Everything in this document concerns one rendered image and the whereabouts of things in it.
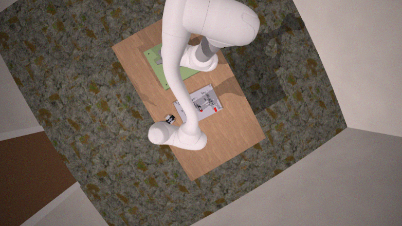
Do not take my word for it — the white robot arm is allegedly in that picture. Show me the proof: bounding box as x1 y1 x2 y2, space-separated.
148 0 260 150

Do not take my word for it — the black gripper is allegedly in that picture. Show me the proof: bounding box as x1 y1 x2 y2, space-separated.
166 115 175 124

